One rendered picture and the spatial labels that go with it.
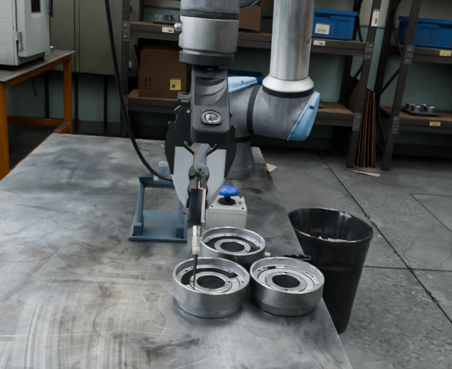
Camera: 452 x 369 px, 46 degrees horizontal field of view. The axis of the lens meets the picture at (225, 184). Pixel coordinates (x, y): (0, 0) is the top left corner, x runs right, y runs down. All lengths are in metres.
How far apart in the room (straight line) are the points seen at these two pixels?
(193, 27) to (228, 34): 0.04
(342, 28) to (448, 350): 2.75
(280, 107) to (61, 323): 0.70
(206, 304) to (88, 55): 3.98
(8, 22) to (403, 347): 2.32
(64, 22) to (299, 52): 3.56
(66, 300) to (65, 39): 3.94
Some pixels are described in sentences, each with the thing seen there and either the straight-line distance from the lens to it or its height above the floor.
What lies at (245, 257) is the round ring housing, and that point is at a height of 0.84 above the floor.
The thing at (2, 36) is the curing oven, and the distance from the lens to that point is 2.94.
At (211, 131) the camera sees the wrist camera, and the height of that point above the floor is 1.05.
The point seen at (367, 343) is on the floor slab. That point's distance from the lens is 2.22.
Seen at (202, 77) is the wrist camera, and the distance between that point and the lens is 0.68.
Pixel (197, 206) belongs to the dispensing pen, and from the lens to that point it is 0.72.
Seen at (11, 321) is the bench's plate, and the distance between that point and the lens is 0.73.
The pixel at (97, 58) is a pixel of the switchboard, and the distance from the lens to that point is 4.57.
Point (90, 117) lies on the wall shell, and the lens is 4.91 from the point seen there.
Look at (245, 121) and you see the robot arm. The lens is 1.24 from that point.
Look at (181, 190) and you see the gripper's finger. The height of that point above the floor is 0.95.
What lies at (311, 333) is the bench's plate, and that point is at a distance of 0.72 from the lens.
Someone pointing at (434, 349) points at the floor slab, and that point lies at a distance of 2.30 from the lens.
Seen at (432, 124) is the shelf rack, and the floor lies 0.42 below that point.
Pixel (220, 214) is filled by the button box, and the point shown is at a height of 0.83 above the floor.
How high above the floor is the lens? 1.19
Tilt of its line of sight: 19 degrees down
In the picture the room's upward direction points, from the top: 5 degrees clockwise
